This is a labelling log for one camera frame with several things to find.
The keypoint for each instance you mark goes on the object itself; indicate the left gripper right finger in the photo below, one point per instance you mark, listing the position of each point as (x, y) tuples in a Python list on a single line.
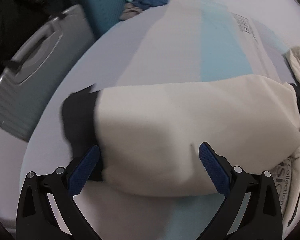
[(251, 207)]

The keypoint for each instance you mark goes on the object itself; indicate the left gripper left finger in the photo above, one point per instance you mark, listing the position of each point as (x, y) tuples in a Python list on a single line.
[(35, 218)]

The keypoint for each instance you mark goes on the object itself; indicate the cream and black hooded jacket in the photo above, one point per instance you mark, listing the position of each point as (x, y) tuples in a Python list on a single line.
[(149, 113)]

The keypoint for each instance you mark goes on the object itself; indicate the grey hard suitcase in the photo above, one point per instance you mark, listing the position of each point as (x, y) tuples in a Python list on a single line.
[(43, 62)]

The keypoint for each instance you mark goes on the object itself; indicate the striped bed sheet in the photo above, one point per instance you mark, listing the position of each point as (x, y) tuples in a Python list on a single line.
[(203, 27)]

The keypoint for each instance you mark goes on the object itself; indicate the black backpack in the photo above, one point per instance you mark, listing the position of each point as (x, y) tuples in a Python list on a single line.
[(20, 19)]

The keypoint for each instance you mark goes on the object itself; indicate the teal suitcase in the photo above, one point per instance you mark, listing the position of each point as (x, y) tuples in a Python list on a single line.
[(101, 14)]

